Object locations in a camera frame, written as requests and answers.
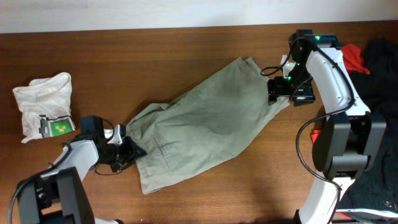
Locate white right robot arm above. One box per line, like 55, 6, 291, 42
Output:
289, 29, 386, 223

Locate white folded t-shirt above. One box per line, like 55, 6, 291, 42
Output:
12, 72, 76, 143

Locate black clothes pile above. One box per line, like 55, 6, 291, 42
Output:
338, 39, 397, 213

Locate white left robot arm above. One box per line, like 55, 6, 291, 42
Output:
10, 116, 146, 224

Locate red cloth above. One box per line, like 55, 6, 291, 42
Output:
341, 44, 370, 75

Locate khaki green shorts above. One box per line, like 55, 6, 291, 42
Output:
126, 58, 289, 195

